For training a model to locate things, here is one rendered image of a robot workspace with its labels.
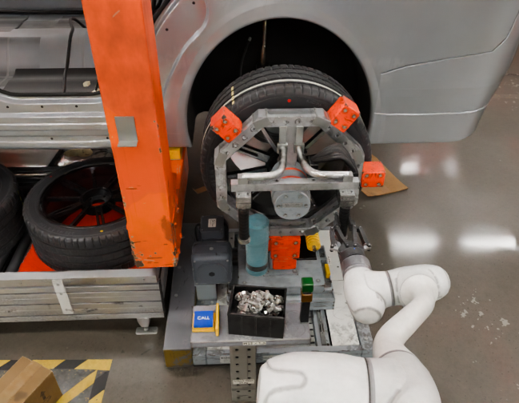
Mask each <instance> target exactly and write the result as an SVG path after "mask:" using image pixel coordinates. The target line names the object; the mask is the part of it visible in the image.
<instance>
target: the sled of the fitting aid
mask: <svg viewBox="0 0 519 403"><path fill-rule="evenodd" d="M318 252H319V256H320V260H321V267H322V272H323V276H324V280H325V292H313V300H312V301H311V302H310V308H309V310H316V309H334V304H335V295H334V291H333V284H332V280H331V276H330V270H329V264H328V262H327V257H326V253H325V247H324V246H323V245H321V248H320V249H319V250H318ZM232 254H233V255H232V257H233V278H232V280H231V282H230V283H229V284H228V283H227V295H226V303H227V305H228V304H229V302H230V294H231V289H232V285H233V284H237V285H238V248H237V247H234V248H232ZM286 303H301V297H300V293H287V294H286Z"/></svg>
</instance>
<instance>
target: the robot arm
mask: <svg viewBox="0 0 519 403"><path fill-rule="evenodd" d="M348 226H349V231H352V241H347V240H346V238H345V237H344V235H343V233H342V231H341V229H340V228H341V223H340V220H339V217H338V213H337V212H335V215H334V220H333V227H332V226H331V227H330V231H329V235H330V242H331V245H330V250H329V251H330V252H333V251H337V252H338V253H339V254H340V256H341V272H342V276H343V280H344V284H343V290H344V295H345V300H346V303H347V305H348V307H349V311H350V312H351V314H352V316H353V318H354V319H355V320H356V321H358V322H360V323H362V324H366V325H370V324H374V323H376V322H378V321H380V320H381V318H382V316H383V314H384V312H385V309H386V308H388V307H390V306H394V305H402V306H403V307H404V308H403V309H402V310H400V311H399V312H398V313H397V314H395V315H394V316H393V317H392V318H390V319H389V320H388V321H387V322H386V323H385V324H384V325H383V326H382V327H381V328H380V329H379V331H378V332H377V334H376V336H375V338H374V341H373V358H371V357H355V356H351V355H348V354H343V353H328V352H291V353H284V354H282V355H278V356H276V357H272V358H270V359H269V360H267V361H266V363H265V364H263V365H262V366H261V368H260V370H259V375H258V388H257V403H441V398H440V395H439V392H438V390H437V386H436V385H435V382H434V380H433V379H432V377H431V375H430V373H429V371H428V369H427V368H426V367H424V365H423V364H422V363H421V362H420V361H419V359H418V358H417V357H416V356H415V355H414V354H413V353H411V352H410V351H409V350H408V349H407V348H406V347H405V346H404V344H405V342H406V341H407V340H408V339H409V338H410V337H411V335H412V334H413V333H414V332H415V331H416V330H417V329H418V327H419V326H420V325H421V324H422V323H423V322H424V321H425V319H426V318H427V317H428V316H429V315H430V314H431V313H432V311H433V308H434V306H435V301H437V300H439V299H441V298H443V297H444V296H445V295H446V294H447V293H448V292H449V289H450V279H449V275H448V274H447V273H446V272H445V271H444V270H443V269H442V268H441V267H439V266H436V265H426V264H422V265H409V266H403V267H400V268H396V269H391V270H387V271H372V269H371V265H370V263H369V259H368V258H367V257H366V256H365V253H364V252H365V251H366V250H367V251H370V249H371V244H370V243H369V242H368V240H367V238H366V235H365V232H364V230H363V229H362V226H356V224H355V221H354V220H352V219H351V216H350V213H349V223H348ZM357 232H358V235H359V237H360V239H361V243H362V245H363V246H362V245H360V244H358V243H357ZM334 233H335V234H336V235H337V238H338V240H339V242H340V243H341V245H340V247H339V248H338V247H337V244H335V242H336V241H335V234H334Z"/></svg>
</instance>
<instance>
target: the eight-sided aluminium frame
mask: <svg viewBox="0 0 519 403"><path fill-rule="evenodd" d="M285 120H286V121H285ZM284 121H285V122H284ZM330 123H331V121H330V118H329V113H328V112H326V111H325V110H324V109H323V108H315V107H314V108H302V109H267V108H265V109H258V110H256V111H255V112H254V113H252V115H251V116H250V117H249V118H248V119H246V120H245V121H244V122H243V123H242V132H241V133H240V134H239V135H238V136H237V137H236V138H235V139H234V140H233V141H232V142H231V143H228V142H226V141H225V140H224V141H223V142H222V143H219V145H218V146H217V147H216V148H215V149H214V168H215V181H216V195H217V197H216V202H217V207H218V208H219V209H221V210H222V212H223V211H224V212H225V213H227V214H228V215H229V216H231V217H232V218H233V219H234V220H236V221H238V209H236V200H235V199H233V198H232V197H231V196H230V195H228V194H227V176H226V160H227V159H229V158H230V157H231V156H232V155H233V154H234V153H236V152H237V151H238V150H239V149H240V148H241V147H242V146H244V145H245V144H246V143H247V142H248V141H249V140H250V139H251V138H252V137H253V136H254V135H255V134H257V133H258V132H259V131H260V130H261V129H262V128H264V127H280V126H286V127H297V126H319V127H321V128H322V129H323V130H324V131H325V132H326V133H327V134H328V135H329V136H330V137H331V138H332V139H333V140H334V141H335V142H336V143H340V144H342V145H343V146H344V147H345V148H346V149H347V150H348V151H349V154H350V156H351V157H352V159H354V161H355V163H356V166H357V170H358V173H359V175H358V177H359V180H360V184H361V174H362V169H363V164H364V162H365V161H364V159H365V154H364V151H363V149H362V147H361V145H360V144H359V143H358V142H357V141H356V140H355V139H354V138H353V137H352V136H351V135H349V134H348V133H347V132H344V133H342V132H341V131H340V130H339V129H338V128H336V127H335V126H333V125H331V124H330ZM359 189H360V187H359ZM359 189H358V190H354V193H355V202H354V205H356V204H357V200H358V194H359ZM339 209H340V206H339V205H338V202H337V198H335V199H333V200H332V201H331V202H330V203H329V204H327V205H326V206H324V207H323V208H322V209H320V210H319V211H317V212H316V213H315V214H314V215H313V216H311V217H310V218H302V219H293V220H289V219H269V236H303V235H306V236H309V235H314V234H316V233H319V231H320V230H321V229H323V228H324V227H326V226H327V225H328V224H329V223H331V222H332V221H333V220H334V215H335V212H337V213H338V216H339Z"/></svg>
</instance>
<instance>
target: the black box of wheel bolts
mask: <svg viewBox="0 0 519 403"><path fill-rule="evenodd" d="M286 294H287V288H278V287H268V286H257V285H237V284H233V285H232V289H231V294H230V302H229V306H228V311H227V316H228V329H229V334H234V335H244V336H254V337H272V338H281V339H283V333H284V323H285V305H286Z"/></svg>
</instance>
